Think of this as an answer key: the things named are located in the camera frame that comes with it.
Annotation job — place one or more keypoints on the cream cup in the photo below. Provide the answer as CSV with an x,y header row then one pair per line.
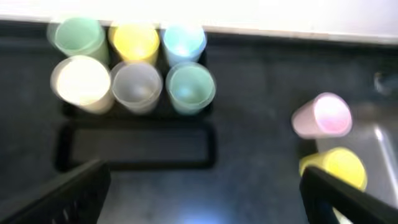
x,y
82,81

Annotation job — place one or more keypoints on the green cup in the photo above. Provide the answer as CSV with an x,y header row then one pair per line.
x,y
77,34
189,85

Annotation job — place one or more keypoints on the grey cup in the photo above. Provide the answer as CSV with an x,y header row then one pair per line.
x,y
136,84

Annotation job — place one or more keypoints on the yellow cup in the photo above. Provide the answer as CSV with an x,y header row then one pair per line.
x,y
345,165
135,42

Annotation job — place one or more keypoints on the blue cup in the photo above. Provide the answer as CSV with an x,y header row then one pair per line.
x,y
183,40

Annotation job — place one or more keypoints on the black tray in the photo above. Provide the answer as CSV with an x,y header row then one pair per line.
x,y
140,146

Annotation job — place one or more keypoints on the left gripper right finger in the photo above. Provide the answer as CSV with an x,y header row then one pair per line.
x,y
367,208

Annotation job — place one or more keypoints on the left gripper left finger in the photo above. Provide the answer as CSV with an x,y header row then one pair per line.
x,y
62,199

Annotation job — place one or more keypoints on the pale pink cup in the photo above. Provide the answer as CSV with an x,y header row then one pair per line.
x,y
323,116

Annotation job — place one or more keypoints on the steel sink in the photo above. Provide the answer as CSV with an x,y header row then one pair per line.
x,y
382,174

